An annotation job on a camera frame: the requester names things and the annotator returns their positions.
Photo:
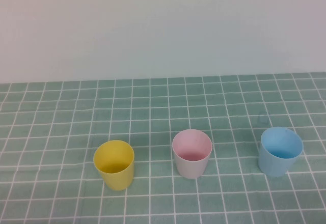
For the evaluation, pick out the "yellow plastic cup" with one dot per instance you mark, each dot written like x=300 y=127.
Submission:
x=117 y=179

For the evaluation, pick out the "blue plastic cup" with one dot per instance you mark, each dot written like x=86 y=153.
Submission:
x=271 y=165

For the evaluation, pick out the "green white checked tablecloth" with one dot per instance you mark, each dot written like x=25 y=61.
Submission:
x=163 y=101

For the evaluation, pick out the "pink plastic cup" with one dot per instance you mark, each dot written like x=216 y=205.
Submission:
x=189 y=169

